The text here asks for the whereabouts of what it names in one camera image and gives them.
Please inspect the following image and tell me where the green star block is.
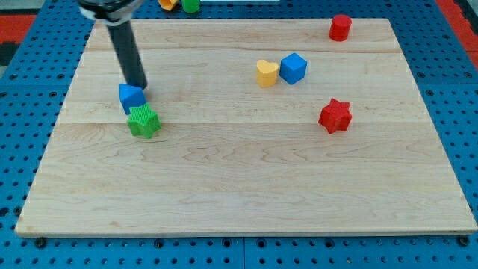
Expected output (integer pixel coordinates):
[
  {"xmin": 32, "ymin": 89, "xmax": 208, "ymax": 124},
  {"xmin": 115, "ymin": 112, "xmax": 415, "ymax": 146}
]
[{"xmin": 127, "ymin": 103, "xmax": 161, "ymax": 139}]

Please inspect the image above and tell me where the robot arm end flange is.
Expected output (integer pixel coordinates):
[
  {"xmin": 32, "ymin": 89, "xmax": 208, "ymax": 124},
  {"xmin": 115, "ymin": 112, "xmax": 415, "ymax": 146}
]
[{"xmin": 77, "ymin": 0, "xmax": 144, "ymax": 26}]

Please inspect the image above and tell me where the red star block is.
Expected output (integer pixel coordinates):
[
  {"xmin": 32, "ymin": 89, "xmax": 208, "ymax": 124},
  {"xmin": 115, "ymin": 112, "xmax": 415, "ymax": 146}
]
[{"xmin": 318, "ymin": 98, "xmax": 353, "ymax": 134}]

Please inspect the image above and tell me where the wooden board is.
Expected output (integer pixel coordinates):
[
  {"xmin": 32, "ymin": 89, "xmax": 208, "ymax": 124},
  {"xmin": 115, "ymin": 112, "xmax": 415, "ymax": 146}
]
[{"xmin": 16, "ymin": 19, "xmax": 477, "ymax": 238}]

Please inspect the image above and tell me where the yellow heart block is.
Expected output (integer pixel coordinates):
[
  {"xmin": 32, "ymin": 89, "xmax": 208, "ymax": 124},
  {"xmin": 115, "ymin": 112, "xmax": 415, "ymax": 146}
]
[{"xmin": 256, "ymin": 59, "xmax": 279, "ymax": 87}]

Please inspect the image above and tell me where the blue cube block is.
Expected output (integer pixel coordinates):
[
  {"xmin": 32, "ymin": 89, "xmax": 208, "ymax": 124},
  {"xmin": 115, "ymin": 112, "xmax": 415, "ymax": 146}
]
[{"xmin": 279, "ymin": 52, "xmax": 307, "ymax": 84}]

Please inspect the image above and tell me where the blue triangular block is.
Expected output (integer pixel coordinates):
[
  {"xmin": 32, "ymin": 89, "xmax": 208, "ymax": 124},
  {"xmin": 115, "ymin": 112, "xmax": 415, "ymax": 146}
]
[{"xmin": 119, "ymin": 84, "xmax": 146, "ymax": 115}]

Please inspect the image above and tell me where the green cylinder block at top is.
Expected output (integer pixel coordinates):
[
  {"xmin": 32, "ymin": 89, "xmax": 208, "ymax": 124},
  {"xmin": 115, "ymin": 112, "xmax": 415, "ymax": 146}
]
[{"xmin": 181, "ymin": 0, "xmax": 200, "ymax": 13}]

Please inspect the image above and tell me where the yellow block at top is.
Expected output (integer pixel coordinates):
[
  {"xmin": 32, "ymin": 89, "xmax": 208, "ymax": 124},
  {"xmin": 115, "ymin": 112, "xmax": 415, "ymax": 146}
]
[{"xmin": 158, "ymin": 0, "xmax": 179, "ymax": 11}]

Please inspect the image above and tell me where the red cylinder block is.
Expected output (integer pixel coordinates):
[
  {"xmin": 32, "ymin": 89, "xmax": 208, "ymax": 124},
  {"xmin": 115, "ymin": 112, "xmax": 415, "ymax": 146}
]
[{"xmin": 329, "ymin": 14, "xmax": 353, "ymax": 42}]

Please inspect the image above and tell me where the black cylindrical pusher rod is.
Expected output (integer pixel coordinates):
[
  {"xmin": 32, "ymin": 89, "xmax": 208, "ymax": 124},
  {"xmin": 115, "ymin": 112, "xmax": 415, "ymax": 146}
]
[{"xmin": 107, "ymin": 21, "xmax": 148, "ymax": 89}]

